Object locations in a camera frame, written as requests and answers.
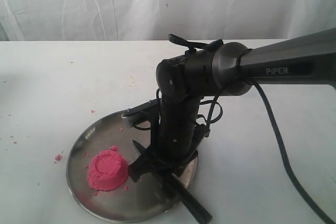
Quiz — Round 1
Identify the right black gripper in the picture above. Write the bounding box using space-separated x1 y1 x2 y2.
129 98 208 183

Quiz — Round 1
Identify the pink sand mound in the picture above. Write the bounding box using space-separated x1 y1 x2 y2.
87 145 129 191

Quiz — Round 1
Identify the black kitchen knife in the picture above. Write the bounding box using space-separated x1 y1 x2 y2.
132 140 213 223

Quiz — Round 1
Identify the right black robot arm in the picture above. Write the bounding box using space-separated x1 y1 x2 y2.
124 29 335 182

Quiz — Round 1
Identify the pink sand crumb lump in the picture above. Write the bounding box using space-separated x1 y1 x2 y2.
55 154 62 162

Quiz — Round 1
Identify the white backdrop curtain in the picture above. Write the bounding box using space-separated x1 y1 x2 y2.
1 0 335 40

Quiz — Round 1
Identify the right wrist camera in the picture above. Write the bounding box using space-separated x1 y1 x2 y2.
121 100 159 131

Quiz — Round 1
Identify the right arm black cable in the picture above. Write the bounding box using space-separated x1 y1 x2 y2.
249 77 336 224

